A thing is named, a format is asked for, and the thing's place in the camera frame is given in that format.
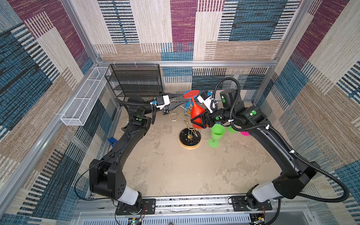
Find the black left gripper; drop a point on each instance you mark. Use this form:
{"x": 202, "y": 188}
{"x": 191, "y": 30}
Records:
{"x": 168, "y": 111}

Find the pink wine glass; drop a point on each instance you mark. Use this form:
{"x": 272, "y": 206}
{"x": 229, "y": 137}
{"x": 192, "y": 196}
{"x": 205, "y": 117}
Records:
{"x": 245, "y": 133}

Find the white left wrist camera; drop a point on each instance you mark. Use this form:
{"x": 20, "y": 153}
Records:
{"x": 160, "y": 102}

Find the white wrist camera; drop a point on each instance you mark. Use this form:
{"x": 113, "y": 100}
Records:
{"x": 208, "y": 100}
{"x": 160, "y": 102}

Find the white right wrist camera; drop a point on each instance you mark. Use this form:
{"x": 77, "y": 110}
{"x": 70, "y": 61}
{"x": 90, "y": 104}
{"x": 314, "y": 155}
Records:
{"x": 208, "y": 100}

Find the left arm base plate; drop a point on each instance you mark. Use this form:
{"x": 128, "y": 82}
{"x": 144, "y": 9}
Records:
{"x": 142, "y": 206}

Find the green wine glass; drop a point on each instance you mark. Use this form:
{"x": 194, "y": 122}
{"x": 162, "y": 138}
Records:
{"x": 231, "y": 130}
{"x": 217, "y": 132}

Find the aluminium front rail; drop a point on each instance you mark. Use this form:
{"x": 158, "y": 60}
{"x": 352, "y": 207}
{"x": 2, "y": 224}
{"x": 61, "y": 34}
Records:
{"x": 196, "y": 210}

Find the blue stapler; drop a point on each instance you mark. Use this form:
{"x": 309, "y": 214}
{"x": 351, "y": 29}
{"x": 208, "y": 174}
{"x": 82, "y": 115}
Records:
{"x": 112, "y": 141}

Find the white wire mesh basket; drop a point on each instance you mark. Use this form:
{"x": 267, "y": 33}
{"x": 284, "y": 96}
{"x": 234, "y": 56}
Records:
{"x": 83, "y": 103}

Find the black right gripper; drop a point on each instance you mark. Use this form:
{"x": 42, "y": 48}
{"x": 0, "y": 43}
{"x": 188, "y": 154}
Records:
{"x": 204, "y": 116}

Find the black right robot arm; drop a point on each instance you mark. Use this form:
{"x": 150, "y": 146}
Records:
{"x": 296, "y": 171}

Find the black mesh shelf rack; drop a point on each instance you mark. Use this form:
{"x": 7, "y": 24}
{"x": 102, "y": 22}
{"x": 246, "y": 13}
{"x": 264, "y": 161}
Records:
{"x": 126, "y": 80}

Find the blue wine glass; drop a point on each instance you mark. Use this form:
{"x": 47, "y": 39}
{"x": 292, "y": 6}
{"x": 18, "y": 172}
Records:
{"x": 187, "y": 105}

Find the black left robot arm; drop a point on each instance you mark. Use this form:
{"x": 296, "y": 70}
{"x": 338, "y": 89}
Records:
{"x": 106, "y": 177}

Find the red wine glass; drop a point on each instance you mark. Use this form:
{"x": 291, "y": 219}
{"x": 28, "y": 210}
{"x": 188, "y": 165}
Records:
{"x": 196, "y": 109}

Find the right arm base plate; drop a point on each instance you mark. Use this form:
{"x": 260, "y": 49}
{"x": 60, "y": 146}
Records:
{"x": 242, "y": 204}

